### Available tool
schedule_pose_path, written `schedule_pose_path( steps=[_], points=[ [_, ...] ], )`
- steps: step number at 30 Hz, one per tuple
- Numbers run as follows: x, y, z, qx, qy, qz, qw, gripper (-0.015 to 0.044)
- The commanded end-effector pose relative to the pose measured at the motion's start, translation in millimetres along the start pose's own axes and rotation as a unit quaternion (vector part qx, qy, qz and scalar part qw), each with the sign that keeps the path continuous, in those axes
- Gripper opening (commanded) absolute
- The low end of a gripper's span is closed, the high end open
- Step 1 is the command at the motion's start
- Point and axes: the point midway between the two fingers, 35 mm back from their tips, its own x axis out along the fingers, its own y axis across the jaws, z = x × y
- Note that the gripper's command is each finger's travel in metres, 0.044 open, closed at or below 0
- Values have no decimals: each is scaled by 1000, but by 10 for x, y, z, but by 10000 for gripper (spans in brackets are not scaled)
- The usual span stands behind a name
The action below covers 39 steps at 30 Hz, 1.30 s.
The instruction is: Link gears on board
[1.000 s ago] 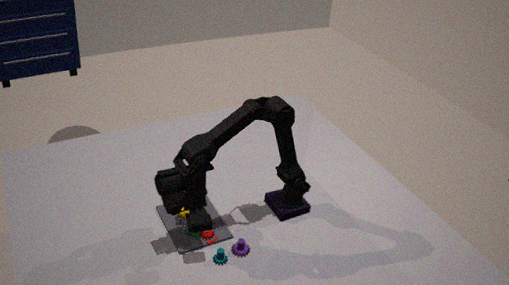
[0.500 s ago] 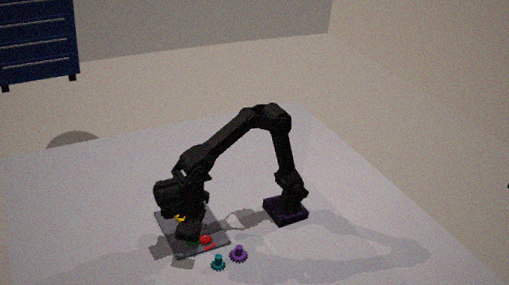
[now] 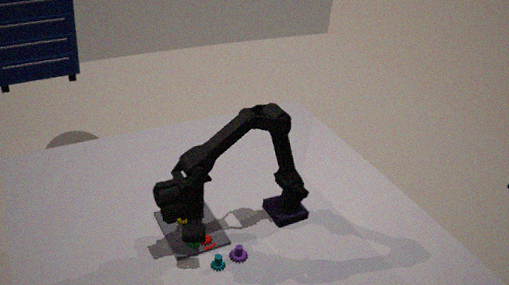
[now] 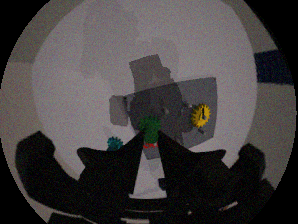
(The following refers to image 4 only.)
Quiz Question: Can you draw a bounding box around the yellow gear with black stripe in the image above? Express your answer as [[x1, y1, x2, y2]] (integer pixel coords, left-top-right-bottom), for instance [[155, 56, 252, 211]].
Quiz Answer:
[[190, 103, 210, 128]]

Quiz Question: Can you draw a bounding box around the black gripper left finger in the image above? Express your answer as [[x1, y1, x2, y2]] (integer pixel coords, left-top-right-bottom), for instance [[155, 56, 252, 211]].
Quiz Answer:
[[76, 131, 145, 194]]

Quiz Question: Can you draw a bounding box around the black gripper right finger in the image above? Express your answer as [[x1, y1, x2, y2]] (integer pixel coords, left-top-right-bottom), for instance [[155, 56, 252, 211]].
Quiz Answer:
[[157, 131, 227, 193]]

